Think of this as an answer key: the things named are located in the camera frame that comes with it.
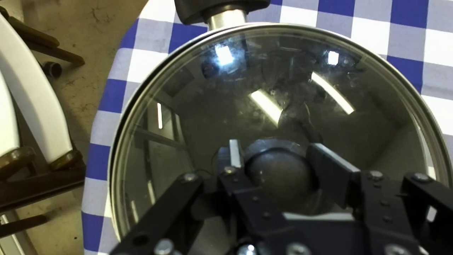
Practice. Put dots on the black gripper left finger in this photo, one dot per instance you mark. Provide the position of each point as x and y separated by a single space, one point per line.
236 207

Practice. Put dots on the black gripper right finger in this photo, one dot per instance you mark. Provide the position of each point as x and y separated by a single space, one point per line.
338 178

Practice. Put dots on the glass lid with black knob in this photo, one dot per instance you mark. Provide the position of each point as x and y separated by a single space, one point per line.
236 93

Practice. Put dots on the black cooking pot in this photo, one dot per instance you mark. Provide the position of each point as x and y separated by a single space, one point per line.
213 8

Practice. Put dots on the blue white checkered tablecloth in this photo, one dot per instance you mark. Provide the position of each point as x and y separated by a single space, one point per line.
373 23

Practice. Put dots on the white curved seat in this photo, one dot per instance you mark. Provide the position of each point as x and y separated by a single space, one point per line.
33 103

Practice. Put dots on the dark wooden frame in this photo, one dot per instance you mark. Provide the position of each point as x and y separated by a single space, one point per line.
38 181

